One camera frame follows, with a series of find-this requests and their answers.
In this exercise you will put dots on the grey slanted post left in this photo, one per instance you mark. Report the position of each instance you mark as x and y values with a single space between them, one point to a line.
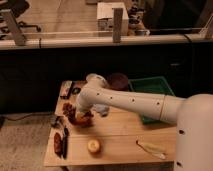
13 26

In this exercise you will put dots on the dark brown round bowl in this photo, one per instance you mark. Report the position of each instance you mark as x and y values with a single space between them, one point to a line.
118 81

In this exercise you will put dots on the black white rectangular device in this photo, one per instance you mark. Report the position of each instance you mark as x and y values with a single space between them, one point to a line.
66 89

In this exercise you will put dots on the yellow round fruit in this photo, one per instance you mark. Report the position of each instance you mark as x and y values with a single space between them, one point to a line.
94 146

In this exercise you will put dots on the grey vertical post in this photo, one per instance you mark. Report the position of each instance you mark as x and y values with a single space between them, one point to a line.
117 24

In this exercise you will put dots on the small grey white toy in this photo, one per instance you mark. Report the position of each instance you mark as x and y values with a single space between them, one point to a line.
103 110

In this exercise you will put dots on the green plastic bin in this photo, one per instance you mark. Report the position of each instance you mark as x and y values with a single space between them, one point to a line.
158 85

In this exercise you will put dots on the dark red grape bunch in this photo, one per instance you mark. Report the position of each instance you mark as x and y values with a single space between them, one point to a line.
69 111

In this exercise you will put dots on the black marker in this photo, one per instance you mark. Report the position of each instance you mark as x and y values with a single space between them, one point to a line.
64 142

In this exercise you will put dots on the grey metal clip tool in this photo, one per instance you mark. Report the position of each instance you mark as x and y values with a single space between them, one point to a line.
56 122

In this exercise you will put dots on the white cup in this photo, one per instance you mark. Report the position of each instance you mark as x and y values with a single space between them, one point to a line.
94 77

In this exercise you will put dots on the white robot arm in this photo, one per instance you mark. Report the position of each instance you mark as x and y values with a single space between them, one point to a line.
193 117

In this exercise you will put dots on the red sausage toy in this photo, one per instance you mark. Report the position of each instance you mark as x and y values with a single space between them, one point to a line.
57 144

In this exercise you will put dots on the pale banana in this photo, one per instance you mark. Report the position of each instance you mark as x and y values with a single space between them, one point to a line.
153 149

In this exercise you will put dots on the white cardboard box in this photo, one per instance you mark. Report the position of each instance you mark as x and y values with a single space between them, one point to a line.
105 12

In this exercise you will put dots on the black office chair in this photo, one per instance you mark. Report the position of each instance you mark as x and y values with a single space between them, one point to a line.
18 7

